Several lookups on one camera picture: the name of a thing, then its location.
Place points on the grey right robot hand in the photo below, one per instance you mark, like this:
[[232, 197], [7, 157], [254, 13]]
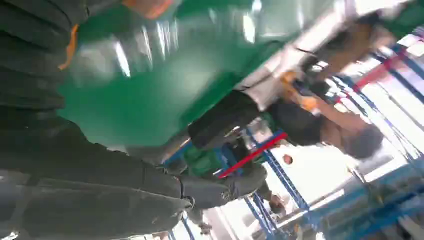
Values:
[[82, 185]]

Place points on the green table mat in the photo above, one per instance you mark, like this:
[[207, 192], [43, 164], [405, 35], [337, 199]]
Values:
[[149, 109]]

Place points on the green crate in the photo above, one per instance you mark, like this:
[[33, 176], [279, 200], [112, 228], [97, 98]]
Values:
[[202, 162]]

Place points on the blue shelving rack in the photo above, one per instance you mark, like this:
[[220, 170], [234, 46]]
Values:
[[285, 179]]

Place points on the person in black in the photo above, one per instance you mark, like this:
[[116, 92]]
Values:
[[298, 126]]

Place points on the cardboard box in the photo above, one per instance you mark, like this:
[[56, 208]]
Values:
[[351, 49]]

